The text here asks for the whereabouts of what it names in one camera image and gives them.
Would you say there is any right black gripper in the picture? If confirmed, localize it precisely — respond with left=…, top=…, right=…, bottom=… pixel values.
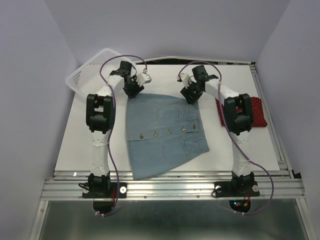
left=180, top=79, right=203, bottom=105

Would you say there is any light blue denim skirt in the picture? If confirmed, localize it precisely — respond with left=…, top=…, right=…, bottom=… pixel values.
left=125, top=93, right=209, bottom=180

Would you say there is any red polka dot skirt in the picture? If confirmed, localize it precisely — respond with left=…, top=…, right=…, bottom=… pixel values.
left=215, top=97, right=268, bottom=128

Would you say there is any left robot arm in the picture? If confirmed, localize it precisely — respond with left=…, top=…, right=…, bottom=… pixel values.
left=79, top=61, right=152, bottom=199

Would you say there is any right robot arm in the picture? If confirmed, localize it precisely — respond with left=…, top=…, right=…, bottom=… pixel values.
left=177, top=61, right=255, bottom=198

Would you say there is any white plastic basket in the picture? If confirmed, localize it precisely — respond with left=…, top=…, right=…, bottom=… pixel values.
left=65, top=48, right=120, bottom=98

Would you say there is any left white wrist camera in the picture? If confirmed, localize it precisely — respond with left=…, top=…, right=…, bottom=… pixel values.
left=136, top=72, right=152, bottom=87

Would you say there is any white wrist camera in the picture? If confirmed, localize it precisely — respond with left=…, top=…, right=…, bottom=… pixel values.
left=177, top=73, right=193, bottom=89
left=136, top=72, right=152, bottom=87

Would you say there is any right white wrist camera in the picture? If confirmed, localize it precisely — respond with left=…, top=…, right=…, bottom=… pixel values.
left=177, top=73, right=193, bottom=89

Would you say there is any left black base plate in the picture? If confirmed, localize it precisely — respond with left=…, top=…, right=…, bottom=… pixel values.
left=81, top=182, right=128, bottom=199

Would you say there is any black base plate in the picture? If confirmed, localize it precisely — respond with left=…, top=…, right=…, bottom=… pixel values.
left=211, top=181, right=261, bottom=199
left=81, top=182, right=128, bottom=199

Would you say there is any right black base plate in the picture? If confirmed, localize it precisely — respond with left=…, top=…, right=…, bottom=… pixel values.
left=211, top=181, right=261, bottom=199

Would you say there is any aluminium frame rail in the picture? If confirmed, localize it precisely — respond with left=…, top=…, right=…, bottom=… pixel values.
left=29, top=57, right=311, bottom=240

